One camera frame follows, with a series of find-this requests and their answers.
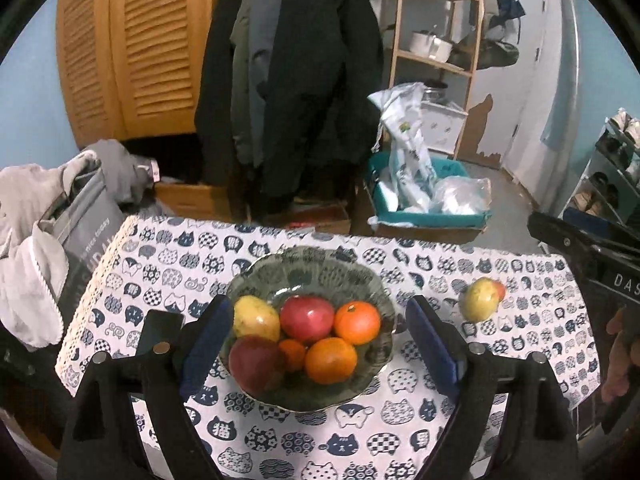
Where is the white door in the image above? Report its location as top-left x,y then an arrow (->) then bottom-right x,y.
458,0 -> 562,170

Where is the orange tangerine back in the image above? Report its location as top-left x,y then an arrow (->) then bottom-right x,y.
492,280 -> 506,302

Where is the grey vertical pipe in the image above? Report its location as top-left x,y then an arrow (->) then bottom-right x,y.
542,0 -> 580,214

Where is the wooden louvered wardrobe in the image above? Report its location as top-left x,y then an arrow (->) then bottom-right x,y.
55,0 -> 218,148

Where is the cat pattern tablecloth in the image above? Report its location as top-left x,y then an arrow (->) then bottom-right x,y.
56,216 -> 600,479

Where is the person's right hand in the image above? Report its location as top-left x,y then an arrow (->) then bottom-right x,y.
601,309 -> 640,404

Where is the large red apple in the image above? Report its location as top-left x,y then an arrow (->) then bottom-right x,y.
280,296 -> 334,344

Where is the shoe rack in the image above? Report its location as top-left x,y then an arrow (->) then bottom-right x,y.
559,107 -> 640,231

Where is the grey hanging jacket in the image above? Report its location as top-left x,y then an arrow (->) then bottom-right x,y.
230,0 -> 282,167

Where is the dark blue umbrella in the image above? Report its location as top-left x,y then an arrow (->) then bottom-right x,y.
489,0 -> 526,28

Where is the white pot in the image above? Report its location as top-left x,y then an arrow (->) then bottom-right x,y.
409,32 -> 454,63

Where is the white patterned drawer box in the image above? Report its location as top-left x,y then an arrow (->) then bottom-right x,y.
421,101 -> 468,156

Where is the white printed rice bag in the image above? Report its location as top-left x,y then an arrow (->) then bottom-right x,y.
368,82 -> 437,214

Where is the grey clothes pile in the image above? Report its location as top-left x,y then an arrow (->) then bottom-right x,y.
1,140 -> 160,351

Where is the black hanging coat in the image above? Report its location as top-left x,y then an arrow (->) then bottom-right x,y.
194,0 -> 383,210

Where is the small orange tangerine front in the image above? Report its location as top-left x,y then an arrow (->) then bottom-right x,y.
278,339 -> 307,373

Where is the green glass bowl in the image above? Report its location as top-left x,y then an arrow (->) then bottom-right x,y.
219,246 -> 397,412

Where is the brown cardboard box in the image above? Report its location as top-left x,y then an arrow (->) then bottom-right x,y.
258,202 -> 352,234

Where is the black smartphone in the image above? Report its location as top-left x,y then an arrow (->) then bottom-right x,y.
136,310 -> 183,356

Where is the grey tote bag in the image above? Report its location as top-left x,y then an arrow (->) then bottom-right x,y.
52,170 -> 124,323

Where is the orange tangerine with stem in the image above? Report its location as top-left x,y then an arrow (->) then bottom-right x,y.
333,301 -> 382,346

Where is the wooden shelf rack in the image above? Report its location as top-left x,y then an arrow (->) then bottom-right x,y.
387,0 -> 486,162

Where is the steel pot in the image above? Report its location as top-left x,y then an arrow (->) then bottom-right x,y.
422,79 -> 448,105

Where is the clear plastic bag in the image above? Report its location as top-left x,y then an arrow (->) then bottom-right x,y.
431,176 -> 491,216

